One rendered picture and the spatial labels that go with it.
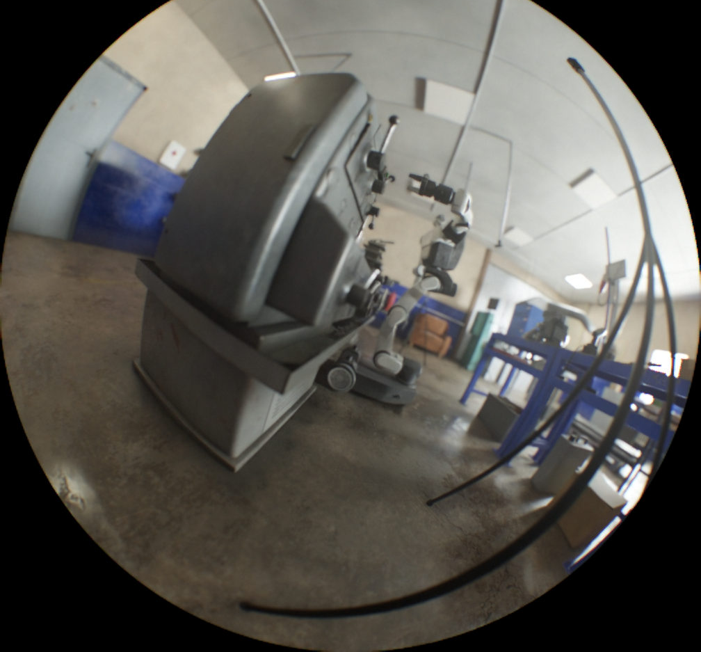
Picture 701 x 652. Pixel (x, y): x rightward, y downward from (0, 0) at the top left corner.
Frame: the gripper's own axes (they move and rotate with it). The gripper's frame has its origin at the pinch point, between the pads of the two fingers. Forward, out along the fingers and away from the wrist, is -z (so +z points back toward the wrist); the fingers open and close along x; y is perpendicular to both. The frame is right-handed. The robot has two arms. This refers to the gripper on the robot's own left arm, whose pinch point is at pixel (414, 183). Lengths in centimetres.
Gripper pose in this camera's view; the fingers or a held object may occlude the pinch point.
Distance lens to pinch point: 105.3
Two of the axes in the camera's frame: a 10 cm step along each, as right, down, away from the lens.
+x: 1.7, 0.2, 9.8
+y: 3.8, -9.2, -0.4
